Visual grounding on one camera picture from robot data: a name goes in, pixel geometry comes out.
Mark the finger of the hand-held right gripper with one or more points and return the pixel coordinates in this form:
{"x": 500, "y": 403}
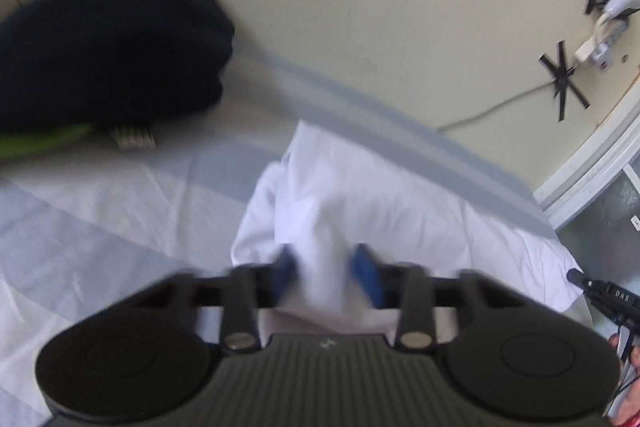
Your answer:
{"x": 582, "y": 282}

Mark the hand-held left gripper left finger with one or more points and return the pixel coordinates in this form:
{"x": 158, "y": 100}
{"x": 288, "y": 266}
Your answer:
{"x": 286, "y": 272}

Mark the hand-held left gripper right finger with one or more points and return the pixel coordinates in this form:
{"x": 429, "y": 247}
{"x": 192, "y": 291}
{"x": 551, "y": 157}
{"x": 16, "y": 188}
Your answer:
{"x": 367, "y": 277}

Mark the white printed t-shirt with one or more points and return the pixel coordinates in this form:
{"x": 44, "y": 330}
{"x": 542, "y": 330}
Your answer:
{"x": 360, "y": 197}

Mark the person's right hand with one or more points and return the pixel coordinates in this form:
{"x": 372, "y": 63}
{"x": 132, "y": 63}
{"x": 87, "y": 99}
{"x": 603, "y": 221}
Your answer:
{"x": 631, "y": 372}

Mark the blue and white bedsheet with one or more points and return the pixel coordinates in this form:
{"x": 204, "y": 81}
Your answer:
{"x": 100, "y": 217}

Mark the green striped white cloth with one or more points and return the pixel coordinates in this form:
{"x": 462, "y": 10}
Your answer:
{"x": 132, "y": 137}

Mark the white power strip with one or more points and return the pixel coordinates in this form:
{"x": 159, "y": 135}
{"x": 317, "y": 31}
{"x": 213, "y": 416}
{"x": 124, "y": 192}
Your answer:
{"x": 600, "y": 47}

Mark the green folded towel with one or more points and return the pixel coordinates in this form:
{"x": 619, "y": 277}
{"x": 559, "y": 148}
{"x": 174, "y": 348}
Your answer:
{"x": 35, "y": 144}

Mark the dark navy folded cloth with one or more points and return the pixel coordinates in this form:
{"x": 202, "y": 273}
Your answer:
{"x": 110, "y": 42}

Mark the white window frame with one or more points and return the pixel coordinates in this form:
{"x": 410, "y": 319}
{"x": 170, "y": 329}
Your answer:
{"x": 595, "y": 147}

